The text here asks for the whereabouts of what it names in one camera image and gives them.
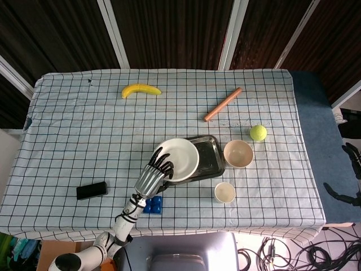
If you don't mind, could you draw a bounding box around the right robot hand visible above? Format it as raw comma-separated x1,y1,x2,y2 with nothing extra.
323,142,361,204

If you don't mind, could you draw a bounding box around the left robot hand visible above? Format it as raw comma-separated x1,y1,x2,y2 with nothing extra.
134,147,174,200

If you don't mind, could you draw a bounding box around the white round plate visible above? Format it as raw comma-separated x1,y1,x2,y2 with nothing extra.
154,138,200,183

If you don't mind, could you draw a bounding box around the white paper cup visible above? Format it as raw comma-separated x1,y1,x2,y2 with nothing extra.
214,182,236,204

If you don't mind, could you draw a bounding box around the beige bowl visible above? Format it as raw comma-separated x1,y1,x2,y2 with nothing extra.
223,139,254,168

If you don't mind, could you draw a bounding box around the stainless steel tray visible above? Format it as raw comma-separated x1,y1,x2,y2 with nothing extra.
165,135,226,186

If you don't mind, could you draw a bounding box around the blue building block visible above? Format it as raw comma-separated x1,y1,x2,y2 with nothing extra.
143,195,164,215

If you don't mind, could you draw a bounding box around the black bag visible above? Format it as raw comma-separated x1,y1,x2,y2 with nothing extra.
337,107,361,139

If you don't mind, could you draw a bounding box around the black rectangular box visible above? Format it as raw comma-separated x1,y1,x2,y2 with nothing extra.
76,181,109,201

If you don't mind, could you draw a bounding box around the grey robot torso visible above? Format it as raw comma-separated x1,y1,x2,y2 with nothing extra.
118,231,240,271

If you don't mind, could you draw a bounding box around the yellow banana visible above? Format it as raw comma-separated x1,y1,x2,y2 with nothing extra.
121,83,162,99

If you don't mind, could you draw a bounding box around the grid-patterned tablecloth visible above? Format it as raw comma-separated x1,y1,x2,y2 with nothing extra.
0,69,327,243

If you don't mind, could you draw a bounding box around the orange box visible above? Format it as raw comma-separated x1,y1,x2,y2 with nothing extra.
98,260,117,271

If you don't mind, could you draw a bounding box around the yellow-green tennis ball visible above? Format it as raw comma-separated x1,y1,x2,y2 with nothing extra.
249,125,268,142

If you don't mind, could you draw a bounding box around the wooden rolling pin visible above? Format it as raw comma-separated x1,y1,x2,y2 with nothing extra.
203,87,243,123

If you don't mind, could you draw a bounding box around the brown cardboard box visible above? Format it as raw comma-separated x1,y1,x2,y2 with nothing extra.
36,239,82,271

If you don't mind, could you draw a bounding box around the green and blue clutter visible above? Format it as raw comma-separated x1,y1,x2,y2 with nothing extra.
0,233,41,271

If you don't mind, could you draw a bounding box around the white partition frame post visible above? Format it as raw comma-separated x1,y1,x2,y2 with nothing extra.
274,0,323,69
218,0,249,71
0,55,34,100
331,87,361,110
97,0,131,69

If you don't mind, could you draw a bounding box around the black floor cable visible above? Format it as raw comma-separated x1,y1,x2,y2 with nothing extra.
236,236,297,271
297,225,361,271

